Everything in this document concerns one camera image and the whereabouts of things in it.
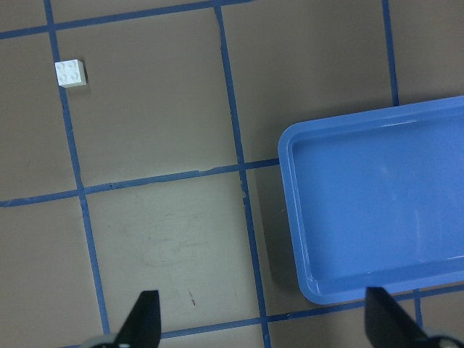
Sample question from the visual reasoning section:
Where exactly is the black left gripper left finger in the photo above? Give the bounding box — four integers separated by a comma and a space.
112, 290, 161, 348

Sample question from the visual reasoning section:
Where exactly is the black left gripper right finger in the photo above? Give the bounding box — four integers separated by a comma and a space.
364, 287, 429, 348

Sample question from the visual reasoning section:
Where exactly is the white block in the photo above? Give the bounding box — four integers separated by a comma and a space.
54, 59, 87, 88

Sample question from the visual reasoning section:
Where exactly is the blue plastic tray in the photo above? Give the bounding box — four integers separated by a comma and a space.
278, 96, 463, 305

